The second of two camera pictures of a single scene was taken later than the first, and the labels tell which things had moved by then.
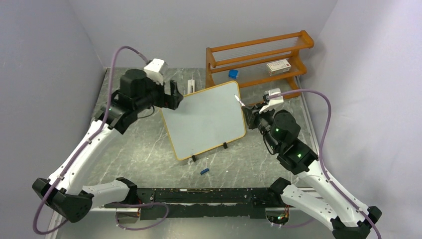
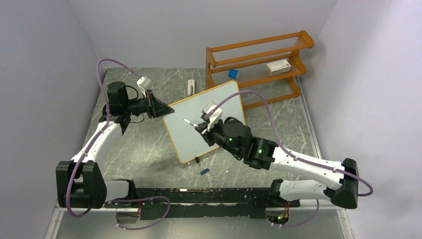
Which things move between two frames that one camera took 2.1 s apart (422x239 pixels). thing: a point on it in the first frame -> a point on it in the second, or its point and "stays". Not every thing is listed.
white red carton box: x=278 y=67 stays
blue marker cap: x=204 y=171 stays
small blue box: x=233 y=73 stays
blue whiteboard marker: x=242 y=104 -> x=188 y=121
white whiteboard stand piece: x=191 y=82 stays
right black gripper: x=252 y=113 -> x=203 y=128
